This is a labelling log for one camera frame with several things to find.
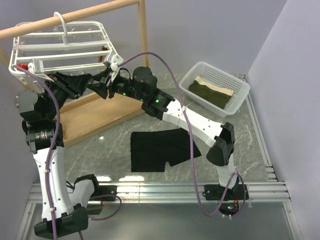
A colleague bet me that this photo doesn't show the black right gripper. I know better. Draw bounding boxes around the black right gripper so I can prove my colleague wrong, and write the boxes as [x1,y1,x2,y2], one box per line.
[86,69,146,104]

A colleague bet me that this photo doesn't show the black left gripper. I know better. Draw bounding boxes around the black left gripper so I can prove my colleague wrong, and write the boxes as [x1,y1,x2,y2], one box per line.
[42,70,92,120]

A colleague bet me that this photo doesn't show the white plastic clip hanger frame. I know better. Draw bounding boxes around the white plastic clip hanger frame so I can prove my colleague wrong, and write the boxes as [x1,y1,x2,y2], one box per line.
[8,20,118,80]

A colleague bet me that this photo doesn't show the black underwear shorts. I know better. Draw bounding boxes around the black underwear shorts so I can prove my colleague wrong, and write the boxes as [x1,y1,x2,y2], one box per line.
[130,128,191,173]

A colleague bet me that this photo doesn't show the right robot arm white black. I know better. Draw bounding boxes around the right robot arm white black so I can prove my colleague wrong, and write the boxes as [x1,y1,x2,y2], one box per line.
[87,66,239,200]

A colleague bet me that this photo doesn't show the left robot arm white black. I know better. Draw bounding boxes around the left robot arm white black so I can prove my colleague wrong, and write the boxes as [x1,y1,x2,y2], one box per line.
[15,65,101,240]

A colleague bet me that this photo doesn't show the wooden clothes rack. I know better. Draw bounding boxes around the wooden clothes rack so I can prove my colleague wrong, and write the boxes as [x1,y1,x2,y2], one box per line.
[0,0,148,145]

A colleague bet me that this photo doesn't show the brown patterned sock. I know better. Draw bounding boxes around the brown patterned sock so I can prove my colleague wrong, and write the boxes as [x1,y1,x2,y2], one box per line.
[98,46,108,63]

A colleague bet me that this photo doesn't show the dark green garment in basket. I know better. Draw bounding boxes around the dark green garment in basket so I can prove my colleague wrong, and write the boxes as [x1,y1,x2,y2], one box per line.
[188,80,231,109]

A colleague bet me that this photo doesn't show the beige garment in basket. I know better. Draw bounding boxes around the beige garment in basket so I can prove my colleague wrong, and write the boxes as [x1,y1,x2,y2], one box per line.
[195,76,234,97]

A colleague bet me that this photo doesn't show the white perforated plastic basket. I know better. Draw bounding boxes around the white perforated plastic basket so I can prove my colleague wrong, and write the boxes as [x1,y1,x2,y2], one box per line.
[179,61,250,118]

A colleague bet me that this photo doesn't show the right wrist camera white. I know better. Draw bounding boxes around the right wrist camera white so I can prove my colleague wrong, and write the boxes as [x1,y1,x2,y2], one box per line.
[103,53,124,72]

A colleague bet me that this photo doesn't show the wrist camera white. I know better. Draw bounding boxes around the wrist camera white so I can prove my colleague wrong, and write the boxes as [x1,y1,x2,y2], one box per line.
[103,53,124,72]
[17,58,45,75]

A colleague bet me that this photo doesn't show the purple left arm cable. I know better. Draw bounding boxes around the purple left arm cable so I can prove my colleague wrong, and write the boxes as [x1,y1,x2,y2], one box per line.
[13,64,124,240]

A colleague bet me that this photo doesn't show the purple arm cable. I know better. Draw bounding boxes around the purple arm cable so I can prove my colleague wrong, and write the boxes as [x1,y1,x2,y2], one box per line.
[117,51,247,217]
[13,64,124,240]

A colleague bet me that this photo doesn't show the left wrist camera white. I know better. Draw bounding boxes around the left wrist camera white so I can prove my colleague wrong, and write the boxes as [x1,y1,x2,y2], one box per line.
[17,58,45,75]

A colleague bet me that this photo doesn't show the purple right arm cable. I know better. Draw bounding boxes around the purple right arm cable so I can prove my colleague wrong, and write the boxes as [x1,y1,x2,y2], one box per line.
[117,51,247,217]

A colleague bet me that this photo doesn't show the aluminium rail frame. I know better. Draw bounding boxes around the aluminium rail frame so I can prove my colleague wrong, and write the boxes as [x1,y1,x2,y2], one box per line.
[14,73,305,240]

